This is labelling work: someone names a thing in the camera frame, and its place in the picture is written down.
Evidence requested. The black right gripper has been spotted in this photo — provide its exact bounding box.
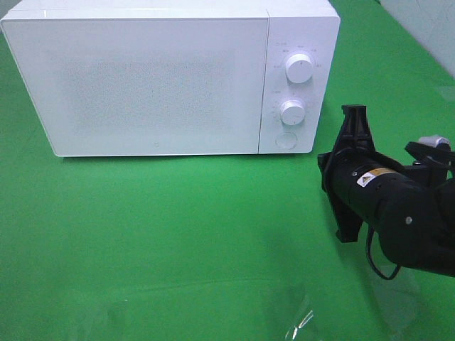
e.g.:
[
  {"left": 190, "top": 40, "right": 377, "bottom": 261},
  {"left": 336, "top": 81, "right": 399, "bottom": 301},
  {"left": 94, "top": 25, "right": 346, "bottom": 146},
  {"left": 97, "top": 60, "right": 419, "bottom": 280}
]
[{"left": 318, "top": 104, "right": 454, "bottom": 276}]

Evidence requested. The white microwave door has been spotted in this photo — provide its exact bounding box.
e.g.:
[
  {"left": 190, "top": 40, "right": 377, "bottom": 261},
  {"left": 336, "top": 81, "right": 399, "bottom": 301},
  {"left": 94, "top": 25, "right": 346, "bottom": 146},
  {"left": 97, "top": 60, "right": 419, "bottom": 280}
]
[{"left": 2, "top": 18, "right": 268, "bottom": 156}]

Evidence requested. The white microwave oven body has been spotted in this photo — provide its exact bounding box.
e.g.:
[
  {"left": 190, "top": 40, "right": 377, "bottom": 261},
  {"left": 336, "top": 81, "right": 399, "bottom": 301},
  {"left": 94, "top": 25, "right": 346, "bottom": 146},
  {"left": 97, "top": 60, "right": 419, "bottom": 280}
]
[{"left": 1, "top": 1, "right": 341, "bottom": 154}]

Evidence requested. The white timer knob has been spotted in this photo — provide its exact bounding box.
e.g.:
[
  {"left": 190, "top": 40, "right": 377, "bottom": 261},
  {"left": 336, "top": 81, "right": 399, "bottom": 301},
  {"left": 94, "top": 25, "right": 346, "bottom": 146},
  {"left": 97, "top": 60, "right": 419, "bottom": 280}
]
[{"left": 280, "top": 100, "right": 306, "bottom": 126}]

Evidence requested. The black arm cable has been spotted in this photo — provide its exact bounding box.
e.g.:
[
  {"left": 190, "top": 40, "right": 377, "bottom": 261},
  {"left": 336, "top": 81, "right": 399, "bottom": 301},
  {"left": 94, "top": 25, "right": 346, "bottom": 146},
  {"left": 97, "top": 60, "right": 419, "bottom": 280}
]
[{"left": 365, "top": 227, "right": 401, "bottom": 281}]

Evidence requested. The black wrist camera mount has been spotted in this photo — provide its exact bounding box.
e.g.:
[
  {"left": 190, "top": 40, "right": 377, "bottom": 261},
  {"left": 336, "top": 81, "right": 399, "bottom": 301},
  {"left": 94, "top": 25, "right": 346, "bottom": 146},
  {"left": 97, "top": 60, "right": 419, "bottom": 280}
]
[{"left": 405, "top": 135, "right": 454, "bottom": 188}]

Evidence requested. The white power knob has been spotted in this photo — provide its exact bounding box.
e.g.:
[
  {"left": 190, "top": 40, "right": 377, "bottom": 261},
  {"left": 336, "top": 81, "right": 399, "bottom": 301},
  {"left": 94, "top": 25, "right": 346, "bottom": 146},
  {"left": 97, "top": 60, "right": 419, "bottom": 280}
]
[{"left": 285, "top": 53, "right": 314, "bottom": 84}]

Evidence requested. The round door release button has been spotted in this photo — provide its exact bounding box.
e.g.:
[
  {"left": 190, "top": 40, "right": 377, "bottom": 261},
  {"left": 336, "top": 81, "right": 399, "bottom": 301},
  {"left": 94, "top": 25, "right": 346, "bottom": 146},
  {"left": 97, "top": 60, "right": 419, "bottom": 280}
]
[{"left": 275, "top": 132, "right": 298, "bottom": 150}]

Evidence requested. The clear tape strip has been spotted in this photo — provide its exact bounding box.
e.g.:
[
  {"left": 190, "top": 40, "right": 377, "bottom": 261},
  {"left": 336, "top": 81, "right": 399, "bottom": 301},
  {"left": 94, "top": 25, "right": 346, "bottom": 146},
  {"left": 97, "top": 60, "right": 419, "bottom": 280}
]
[{"left": 284, "top": 308, "right": 316, "bottom": 341}]

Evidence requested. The green table cloth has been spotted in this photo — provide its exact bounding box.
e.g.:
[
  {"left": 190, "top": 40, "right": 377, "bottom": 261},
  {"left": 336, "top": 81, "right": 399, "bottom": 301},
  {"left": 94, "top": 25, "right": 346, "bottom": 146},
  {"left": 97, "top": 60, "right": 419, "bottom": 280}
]
[{"left": 1, "top": 1, "right": 454, "bottom": 340}]

